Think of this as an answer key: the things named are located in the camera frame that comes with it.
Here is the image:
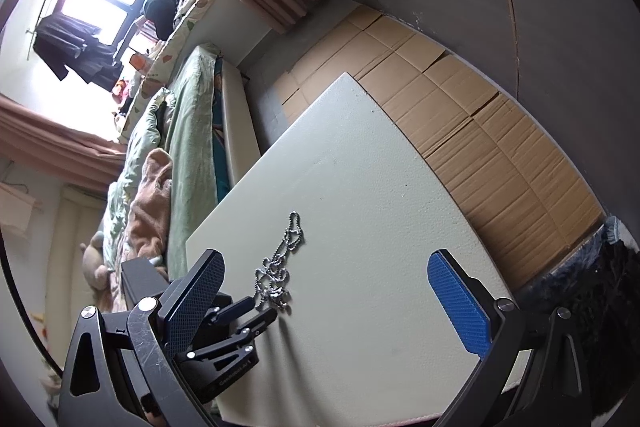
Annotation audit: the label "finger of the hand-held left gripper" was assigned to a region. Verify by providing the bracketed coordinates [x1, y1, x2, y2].
[185, 308, 279, 362]
[206, 296, 257, 326]

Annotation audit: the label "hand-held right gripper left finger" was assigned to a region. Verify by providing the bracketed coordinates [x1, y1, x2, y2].
[57, 248, 227, 427]

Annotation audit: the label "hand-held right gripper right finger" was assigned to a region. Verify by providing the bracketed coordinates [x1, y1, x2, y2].
[426, 248, 591, 427]

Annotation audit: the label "silver ball chain necklace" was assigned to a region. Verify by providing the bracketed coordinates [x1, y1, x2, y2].
[253, 210, 306, 317]

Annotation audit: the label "pink fleece blanket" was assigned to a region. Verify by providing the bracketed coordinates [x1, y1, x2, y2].
[121, 148, 174, 269]

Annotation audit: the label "beige plush toy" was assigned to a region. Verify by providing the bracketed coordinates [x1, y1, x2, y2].
[79, 230, 119, 294]

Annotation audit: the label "white low table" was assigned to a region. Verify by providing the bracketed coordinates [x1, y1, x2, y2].
[185, 72, 532, 424]

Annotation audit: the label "green bed sheet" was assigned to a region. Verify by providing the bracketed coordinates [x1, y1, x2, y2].
[164, 44, 222, 269]

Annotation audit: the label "cardboard sheets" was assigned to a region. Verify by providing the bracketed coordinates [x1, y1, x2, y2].
[271, 3, 607, 291]

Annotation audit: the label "colourful printed mattress cover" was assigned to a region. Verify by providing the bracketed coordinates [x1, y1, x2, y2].
[211, 56, 231, 204]

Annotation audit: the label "light green floral quilt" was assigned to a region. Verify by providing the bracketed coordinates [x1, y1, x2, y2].
[101, 87, 177, 229]

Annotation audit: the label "cream upholstered bed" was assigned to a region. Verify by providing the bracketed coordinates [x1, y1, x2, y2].
[44, 56, 262, 340]

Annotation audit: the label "beige hanging cloth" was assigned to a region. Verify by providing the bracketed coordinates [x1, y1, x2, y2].
[0, 181, 42, 239]

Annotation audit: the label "pile of colourful small things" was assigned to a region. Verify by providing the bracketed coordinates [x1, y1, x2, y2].
[110, 76, 137, 106]

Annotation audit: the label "printed window seat cushion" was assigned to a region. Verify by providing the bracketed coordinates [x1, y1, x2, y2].
[111, 0, 224, 144]

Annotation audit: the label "hanging dark clothes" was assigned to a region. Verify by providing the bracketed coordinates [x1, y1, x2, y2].
[31, 11, 127, 94]

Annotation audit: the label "dark bag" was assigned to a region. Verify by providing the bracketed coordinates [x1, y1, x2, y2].
[141, 0, 182, 42]

